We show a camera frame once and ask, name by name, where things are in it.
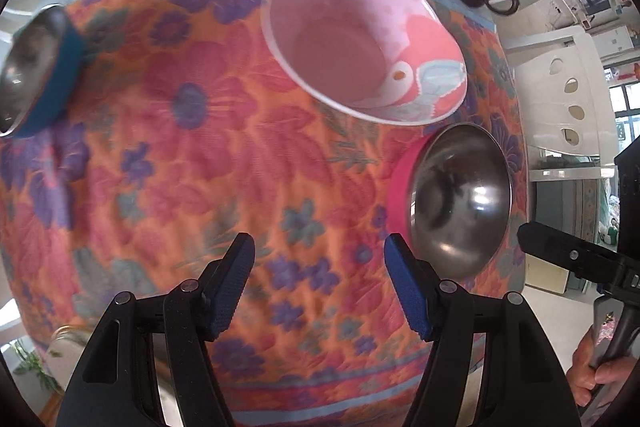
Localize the blue steel bowl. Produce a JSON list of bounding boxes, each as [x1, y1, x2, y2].
[[0, 5, 86, 138]]

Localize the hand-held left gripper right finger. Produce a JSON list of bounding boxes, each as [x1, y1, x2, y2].
[[384, 233, 583, 427]]

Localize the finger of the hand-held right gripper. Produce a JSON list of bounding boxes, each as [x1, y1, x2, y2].
[[517, 222, 626, 293]]

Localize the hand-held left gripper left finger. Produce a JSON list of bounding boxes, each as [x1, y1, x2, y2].
[[56, 232, 257, 427]]

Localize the pink ceramic bowl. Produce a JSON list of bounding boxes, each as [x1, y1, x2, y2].
[[260, 0, 468, 125]]

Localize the pink steel bowl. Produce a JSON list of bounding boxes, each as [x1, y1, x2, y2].
[[390, 123, 513, 279]]

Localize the green potted plant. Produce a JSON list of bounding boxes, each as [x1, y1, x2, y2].
[[10, 339, 61, 393]]

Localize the person's right hand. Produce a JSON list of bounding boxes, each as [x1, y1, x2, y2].
[[567, 332, 640, 408]]

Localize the orange floral tablecloth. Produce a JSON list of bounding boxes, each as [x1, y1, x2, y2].
[[0, 0, 531, 427]]

